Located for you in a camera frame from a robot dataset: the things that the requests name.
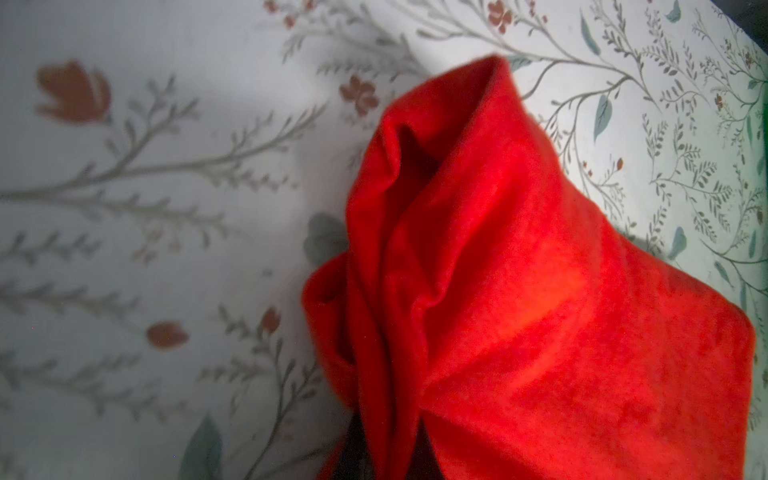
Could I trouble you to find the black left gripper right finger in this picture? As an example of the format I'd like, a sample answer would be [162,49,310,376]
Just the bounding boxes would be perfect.
[409,421,444,480]

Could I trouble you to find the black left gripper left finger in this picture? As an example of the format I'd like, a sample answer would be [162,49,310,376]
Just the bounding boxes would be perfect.
[331,413,375,480]

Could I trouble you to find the red t-shirt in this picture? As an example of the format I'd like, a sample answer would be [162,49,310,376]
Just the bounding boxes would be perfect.
[302,56,756,479]

